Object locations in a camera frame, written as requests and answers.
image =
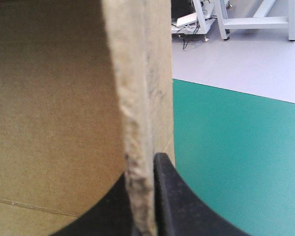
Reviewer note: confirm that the pale grey metal frame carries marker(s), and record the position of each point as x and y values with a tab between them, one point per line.
258	19

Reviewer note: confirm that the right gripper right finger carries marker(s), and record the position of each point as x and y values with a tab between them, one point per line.
184	206

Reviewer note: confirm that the brown cardboard box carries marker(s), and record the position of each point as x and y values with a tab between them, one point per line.
54	103

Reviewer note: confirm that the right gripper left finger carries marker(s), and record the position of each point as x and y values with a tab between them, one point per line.
105	211

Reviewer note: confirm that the white wheeled equipment cart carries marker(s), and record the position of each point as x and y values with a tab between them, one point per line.
194	19

